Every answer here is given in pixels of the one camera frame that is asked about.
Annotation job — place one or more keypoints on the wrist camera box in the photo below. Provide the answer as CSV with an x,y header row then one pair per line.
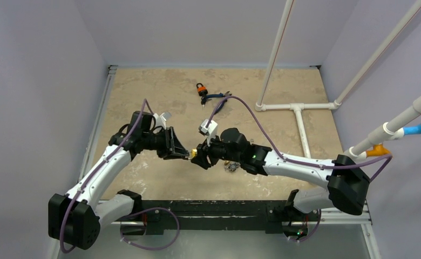
x,y
160,120
209,128

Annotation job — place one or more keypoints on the orange tap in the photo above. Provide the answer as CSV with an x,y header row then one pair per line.
x,y
378,151

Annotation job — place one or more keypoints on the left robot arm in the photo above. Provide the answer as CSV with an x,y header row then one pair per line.
x,y
77,217

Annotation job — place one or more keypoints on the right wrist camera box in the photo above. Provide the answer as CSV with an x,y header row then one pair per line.
x,y
209,128

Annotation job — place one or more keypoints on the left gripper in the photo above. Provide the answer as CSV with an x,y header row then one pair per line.
x,y
172,147

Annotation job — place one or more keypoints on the orange black padlock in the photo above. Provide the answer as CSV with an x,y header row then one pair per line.
x,y
201,90

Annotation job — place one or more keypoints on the blue handled pliers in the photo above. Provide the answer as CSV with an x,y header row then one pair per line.
x,y
220,97

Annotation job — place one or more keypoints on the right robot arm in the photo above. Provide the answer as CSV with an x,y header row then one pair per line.
x,y
340,183

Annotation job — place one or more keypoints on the yellow black padlock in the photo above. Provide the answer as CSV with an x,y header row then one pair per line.
x,y
191,154

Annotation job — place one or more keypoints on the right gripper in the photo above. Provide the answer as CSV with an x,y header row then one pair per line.
x,y
208,154

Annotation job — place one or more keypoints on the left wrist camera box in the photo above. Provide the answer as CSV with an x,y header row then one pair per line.
x,y
160,120

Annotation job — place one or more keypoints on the white pvc pipe frame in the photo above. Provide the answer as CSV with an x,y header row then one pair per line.
x,y
323,51

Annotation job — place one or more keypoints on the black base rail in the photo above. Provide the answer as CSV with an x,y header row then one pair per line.
x,y
268,216

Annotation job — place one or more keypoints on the grey insulated pipe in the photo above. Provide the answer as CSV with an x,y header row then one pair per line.
x,y
390,130

